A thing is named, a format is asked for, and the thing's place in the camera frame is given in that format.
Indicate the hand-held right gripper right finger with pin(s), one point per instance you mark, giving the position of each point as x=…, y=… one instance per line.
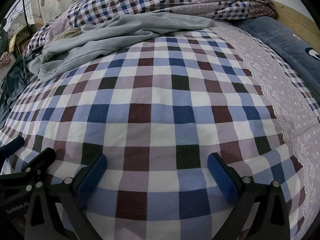
x=222, y=180

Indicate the yellow plastic bag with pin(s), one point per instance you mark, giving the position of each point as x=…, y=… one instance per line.
x=13, y=40

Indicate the teal garment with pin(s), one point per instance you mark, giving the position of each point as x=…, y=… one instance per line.
x=10, y=87

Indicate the checkered quilt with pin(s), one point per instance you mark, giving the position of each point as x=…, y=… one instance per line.
x=150, y=2

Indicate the pink object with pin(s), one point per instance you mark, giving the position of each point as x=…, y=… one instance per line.
x=3, y=60

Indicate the black clothes rack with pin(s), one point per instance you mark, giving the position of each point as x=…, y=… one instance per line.
x=25, y=5

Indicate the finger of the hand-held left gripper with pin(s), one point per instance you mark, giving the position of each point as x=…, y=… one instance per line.
x=12, y=146
x=42, y=156

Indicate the light grey sweatshirt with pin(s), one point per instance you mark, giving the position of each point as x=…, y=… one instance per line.
x=100, y=42

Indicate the beige cloth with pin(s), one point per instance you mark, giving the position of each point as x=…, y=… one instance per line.
x=71, y=33

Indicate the wooden bed frame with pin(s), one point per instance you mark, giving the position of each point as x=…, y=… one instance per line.
x=290, y=12

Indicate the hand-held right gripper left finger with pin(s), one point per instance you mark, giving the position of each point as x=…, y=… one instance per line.
x=91, y=177

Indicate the checkered bed sheet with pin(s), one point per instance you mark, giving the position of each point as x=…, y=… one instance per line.
x=160, y=105

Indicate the blue cartoon blanket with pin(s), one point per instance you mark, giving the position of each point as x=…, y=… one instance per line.
x=282, y=40

